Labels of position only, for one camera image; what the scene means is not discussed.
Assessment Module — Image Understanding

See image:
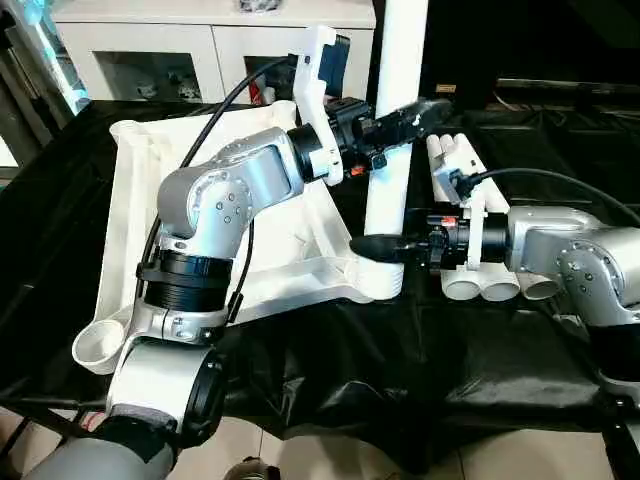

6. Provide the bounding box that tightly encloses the white plastic table leg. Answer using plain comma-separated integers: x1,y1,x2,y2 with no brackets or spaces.
455,133,563,301
440,133,523,303
362,0,431,249
425,135,486,301

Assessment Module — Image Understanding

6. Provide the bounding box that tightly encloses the white plastic table top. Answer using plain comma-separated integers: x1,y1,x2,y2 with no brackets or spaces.
72,100,406,376

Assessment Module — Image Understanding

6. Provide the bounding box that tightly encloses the black low cabinet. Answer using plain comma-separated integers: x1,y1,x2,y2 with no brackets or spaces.
375,0,640,111

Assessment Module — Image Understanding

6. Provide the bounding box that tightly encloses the black table mat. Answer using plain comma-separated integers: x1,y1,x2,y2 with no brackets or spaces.
0,95,640,473

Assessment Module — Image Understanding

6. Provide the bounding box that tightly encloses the white glass-door cabinet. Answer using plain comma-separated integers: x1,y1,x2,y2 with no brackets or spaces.
50,0,376,106

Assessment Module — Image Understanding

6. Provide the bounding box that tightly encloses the blue lit glass case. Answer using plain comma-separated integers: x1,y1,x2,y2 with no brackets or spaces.
0,0,86,113

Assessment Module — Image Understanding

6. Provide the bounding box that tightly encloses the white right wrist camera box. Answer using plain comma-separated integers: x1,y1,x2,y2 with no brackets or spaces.
452,172,513,273

